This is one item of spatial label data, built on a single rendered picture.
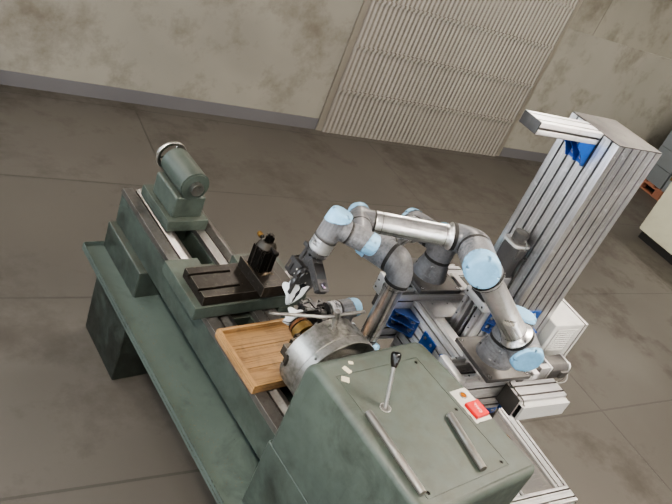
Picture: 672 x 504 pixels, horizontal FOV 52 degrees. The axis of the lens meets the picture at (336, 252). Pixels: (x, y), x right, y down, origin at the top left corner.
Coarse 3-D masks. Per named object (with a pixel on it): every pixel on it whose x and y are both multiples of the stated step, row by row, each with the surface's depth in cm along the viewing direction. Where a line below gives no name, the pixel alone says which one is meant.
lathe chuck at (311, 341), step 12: (324, 324) 229; (348, 324) 234; (300, 336) 228; (312, 336) 226; (324, 336) 226; (336, 336) 226; (288, 348) 229; (300, 348) 226; (312, 348) 224; (300, 360) 225; (288, 372) 228; (288, 384) 231
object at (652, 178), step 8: (664, 144) 902; (664, 152) 902; (664, 160) 902; (656, 168) 911; (664, 168) 901; (648, 176) 921; (656, 176) 911; (664, 176) 901; (648, 184) 919; (656, 184) 910; (664, 184) 904; (648, 192) 919; (656, 192) 909
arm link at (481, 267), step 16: (464, 240) 225; (480, 240) 222; (464, 256) 220; (480, 256) 214; (496, 256) 217; (464, 272) 218; (480, 272) 216; (496, 272) 216; (480, 288) 218; (496, 288) 222; (496, 304) 226; (512, 304) 228; (496, 320) 232; (512, 320) 230; (512, 336) 234; (528, 336) 235; (512, 352) 237; (528, 352) 234; (528, 368) 239
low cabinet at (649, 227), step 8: (664, 192) 745; (664, 200) 744; (656, 208) 752; (664, 208) 744; (648, 216) 760; (656, 216) 752; (664, 216) 744; (648, 224) 760; (656, 224) 752; (664, 224) 744; (648, 232) 759; (656, 232) 751; (664, 232) 744; (648, 240) 760; (656, 240) 751; (664, 240) 743; (656, 248) 752; (664, 248) 743; (664, 256) 744
